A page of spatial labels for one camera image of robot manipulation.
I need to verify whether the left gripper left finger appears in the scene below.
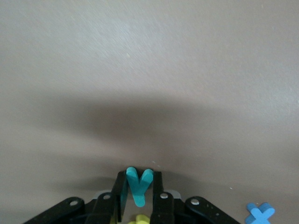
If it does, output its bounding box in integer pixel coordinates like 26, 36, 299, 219
23, 171, 129, 224

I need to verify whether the yellow letter s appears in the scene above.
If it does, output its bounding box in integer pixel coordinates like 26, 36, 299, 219
128, 214, 151, 224

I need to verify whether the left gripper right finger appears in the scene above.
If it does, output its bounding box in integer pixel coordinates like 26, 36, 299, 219
150, 171, 242, 224

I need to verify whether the brown table cover mat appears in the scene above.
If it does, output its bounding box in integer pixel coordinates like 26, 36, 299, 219
0, 0, 299, 224

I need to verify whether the teal letter y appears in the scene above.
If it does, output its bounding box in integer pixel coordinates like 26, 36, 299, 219
125, 167, 154, 208

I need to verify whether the blue letter x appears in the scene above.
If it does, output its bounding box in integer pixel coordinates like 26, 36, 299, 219
245, 202, 276, 224

